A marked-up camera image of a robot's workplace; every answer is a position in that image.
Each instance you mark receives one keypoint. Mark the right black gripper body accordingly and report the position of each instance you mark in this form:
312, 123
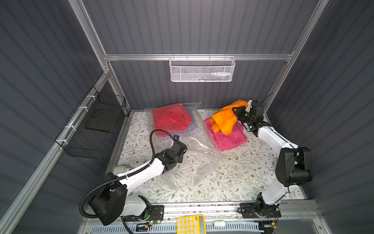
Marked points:
243, 112

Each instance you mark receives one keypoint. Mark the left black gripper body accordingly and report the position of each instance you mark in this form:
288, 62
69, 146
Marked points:
179, 147

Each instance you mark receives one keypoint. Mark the orange trousers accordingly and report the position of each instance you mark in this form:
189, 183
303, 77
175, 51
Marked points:
225, 119

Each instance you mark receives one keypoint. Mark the pink trousers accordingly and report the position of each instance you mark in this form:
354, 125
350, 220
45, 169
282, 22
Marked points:
227, 142

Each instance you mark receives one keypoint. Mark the clear plastic vacuum bag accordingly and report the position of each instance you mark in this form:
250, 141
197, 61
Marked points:
201, 158

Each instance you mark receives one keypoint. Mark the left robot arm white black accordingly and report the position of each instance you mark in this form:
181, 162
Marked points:
110, 200

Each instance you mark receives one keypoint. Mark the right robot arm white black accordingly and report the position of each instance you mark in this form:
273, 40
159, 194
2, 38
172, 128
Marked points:
294, 165

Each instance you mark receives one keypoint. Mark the pale green vacuum pump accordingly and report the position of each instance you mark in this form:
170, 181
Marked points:
121, 169

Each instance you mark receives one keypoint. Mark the grey blue folded garment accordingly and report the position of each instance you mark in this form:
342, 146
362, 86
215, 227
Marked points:
191, 128

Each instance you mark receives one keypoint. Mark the red folded garment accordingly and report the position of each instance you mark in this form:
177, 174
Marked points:
172, 118

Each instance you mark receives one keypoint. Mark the white bottle in basket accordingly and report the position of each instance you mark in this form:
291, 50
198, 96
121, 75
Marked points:
223, 75

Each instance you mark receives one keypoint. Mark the yellow calculator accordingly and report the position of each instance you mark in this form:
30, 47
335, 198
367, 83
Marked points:
193, 224

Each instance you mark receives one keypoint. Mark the small white box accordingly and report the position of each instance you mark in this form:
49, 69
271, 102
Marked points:
219, 224

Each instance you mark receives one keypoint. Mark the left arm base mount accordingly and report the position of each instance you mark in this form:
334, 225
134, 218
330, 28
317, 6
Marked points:
140, 209

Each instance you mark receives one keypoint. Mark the white wire mesh basket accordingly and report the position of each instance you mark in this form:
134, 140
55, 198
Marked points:
189, 69

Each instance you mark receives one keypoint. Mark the black wire mesh basket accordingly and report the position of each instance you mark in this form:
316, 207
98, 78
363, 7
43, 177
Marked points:
94, 128

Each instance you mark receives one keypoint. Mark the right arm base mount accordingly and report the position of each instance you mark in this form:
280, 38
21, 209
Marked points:
258, 209

